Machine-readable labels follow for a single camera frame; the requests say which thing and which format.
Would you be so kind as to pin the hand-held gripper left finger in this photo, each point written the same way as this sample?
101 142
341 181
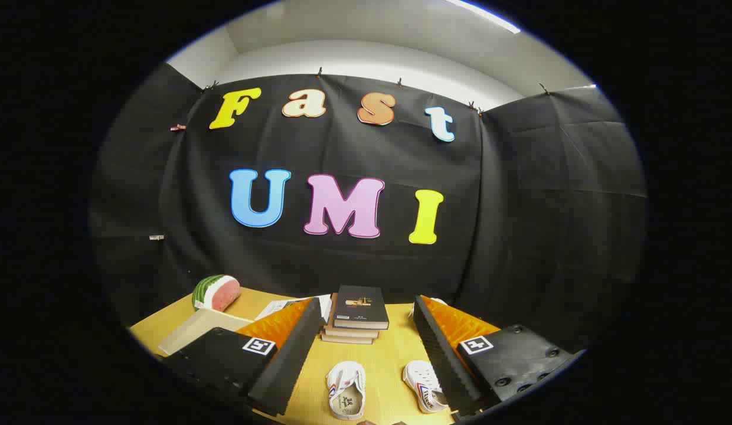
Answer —
295 354

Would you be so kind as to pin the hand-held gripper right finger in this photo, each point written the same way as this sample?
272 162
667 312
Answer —
443 360

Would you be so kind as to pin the white canvas shoe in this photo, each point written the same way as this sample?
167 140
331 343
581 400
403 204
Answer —
422 383
345 389

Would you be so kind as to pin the cream fabric storage box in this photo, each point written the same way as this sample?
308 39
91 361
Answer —
192 330

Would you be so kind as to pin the brown book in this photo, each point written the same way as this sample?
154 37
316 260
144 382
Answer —
342 332
342 340

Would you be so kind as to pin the white book with portrait cover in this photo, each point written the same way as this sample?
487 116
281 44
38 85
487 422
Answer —
277 307

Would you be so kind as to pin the white plush toy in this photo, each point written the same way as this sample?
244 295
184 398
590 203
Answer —
438 301

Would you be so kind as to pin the black hardcover book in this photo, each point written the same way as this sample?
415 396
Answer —
360 304

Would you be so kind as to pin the watermelon slice plush toy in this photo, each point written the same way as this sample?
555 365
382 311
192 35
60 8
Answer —
221 293

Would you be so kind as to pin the small black clip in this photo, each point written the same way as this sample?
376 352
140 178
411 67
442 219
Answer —
209 87

